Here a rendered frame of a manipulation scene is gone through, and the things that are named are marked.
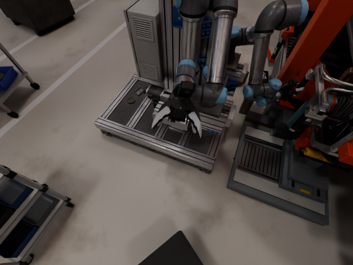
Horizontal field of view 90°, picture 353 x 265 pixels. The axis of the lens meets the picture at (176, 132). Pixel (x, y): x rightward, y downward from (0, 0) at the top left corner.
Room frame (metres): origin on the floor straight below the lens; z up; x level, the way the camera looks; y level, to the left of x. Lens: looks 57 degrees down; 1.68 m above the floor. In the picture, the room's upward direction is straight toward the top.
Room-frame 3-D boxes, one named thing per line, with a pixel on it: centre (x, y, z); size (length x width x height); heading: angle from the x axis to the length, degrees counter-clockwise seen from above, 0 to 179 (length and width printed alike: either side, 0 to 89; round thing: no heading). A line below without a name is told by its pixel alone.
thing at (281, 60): (2.39, -1.51, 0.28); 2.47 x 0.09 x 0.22; 157
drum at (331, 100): (0.73, -0.96, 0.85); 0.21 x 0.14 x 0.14; 67
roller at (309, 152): (0.56, -1.07, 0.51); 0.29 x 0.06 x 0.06; 67
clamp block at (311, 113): (0.63, -0.77, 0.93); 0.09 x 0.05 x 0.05; 67
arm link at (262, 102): (0.84, -0.60, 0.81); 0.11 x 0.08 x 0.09; 113
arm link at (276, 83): (0.83, -0.59, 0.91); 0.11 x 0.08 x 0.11; 99
